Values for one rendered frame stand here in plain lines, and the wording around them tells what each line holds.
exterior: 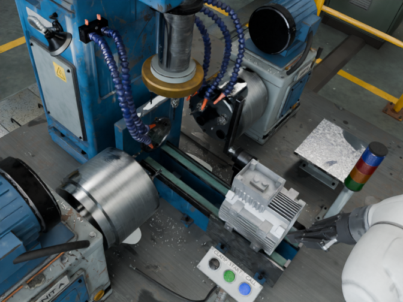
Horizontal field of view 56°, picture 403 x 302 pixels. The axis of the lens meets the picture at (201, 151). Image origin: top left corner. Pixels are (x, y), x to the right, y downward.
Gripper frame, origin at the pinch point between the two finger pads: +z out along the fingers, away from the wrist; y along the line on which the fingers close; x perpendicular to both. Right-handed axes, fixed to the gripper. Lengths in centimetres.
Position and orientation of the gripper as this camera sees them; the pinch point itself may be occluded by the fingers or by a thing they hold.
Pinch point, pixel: (298, 236)
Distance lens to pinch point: 110.5
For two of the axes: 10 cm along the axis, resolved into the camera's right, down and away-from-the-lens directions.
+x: 6.1, 7.9, 0.8
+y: -6.3, 5.4, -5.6
